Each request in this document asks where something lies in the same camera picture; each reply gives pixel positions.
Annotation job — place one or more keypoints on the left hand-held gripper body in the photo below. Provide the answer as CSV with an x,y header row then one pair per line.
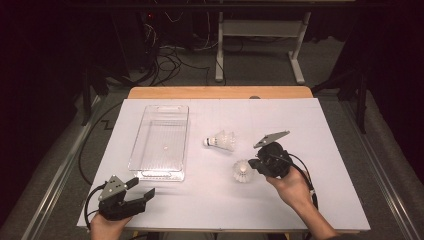
x,y
116,206

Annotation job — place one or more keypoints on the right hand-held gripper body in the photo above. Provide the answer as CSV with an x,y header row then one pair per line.
x,y
275,161

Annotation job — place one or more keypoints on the white feather shuttlecock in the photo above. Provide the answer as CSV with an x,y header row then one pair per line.
x,y
208,142
241,173
231,141

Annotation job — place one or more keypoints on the person's left hand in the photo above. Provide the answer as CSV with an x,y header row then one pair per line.
x,y
105,230

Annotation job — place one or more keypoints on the person's right hand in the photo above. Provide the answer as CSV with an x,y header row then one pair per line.
x,y
293,188

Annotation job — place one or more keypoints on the clear plastic bin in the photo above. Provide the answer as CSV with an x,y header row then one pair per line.
x,y
156,133

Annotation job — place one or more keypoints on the white table sheet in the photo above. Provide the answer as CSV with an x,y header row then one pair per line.
x,y
216,206

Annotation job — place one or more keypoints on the small grey knob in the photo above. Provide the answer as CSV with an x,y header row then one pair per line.
x,y
255,97

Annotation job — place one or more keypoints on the wooden table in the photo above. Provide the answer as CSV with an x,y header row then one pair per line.
x,y
216,92

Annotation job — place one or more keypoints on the black metal stand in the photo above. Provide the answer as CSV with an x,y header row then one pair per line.
x,y
87,100
361,106

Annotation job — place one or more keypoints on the aluminium floor rail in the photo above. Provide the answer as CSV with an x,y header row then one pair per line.
x,y
56,180
383,176

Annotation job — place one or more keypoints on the white metal desk frame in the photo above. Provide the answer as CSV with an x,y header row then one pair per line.
x,y
260,28

